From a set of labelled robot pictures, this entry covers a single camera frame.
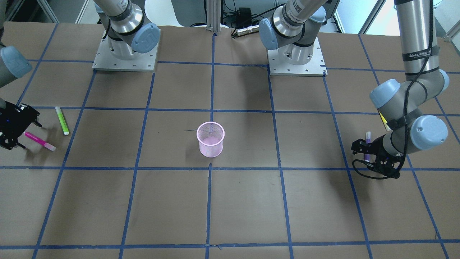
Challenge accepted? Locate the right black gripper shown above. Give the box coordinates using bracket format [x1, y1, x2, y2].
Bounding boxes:
[0, 101, 42, 150]

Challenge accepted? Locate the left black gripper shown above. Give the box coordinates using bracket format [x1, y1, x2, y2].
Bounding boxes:
[351, 139, 405, 179]

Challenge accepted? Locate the pink pen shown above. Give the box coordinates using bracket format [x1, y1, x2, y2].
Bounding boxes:
[23, 131, 56, 151]

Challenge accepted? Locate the purple pen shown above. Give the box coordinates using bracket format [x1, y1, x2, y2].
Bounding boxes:
[364, 131, 371, 162]

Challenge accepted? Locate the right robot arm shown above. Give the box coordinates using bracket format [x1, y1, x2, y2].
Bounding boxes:
[0, 0, 161, 150]

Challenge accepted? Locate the pink mesh cup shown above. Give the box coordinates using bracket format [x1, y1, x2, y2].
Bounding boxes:
[197, 122, 225, 158]

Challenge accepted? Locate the yellow pen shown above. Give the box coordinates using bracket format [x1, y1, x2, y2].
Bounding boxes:
[378, 111, 392, 132]

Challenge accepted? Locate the green pen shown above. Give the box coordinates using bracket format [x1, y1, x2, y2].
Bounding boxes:
[55, 106, 70, 136]

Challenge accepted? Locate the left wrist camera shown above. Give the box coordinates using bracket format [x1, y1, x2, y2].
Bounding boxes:
[367, 155, 405, 180]

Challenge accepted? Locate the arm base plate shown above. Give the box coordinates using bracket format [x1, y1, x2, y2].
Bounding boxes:
[267, 38, 328, 77]
[92, 36, 160, 72]

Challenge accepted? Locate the aluminium frame post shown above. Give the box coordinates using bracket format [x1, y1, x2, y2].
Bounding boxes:
[205, 0, 222, 35]

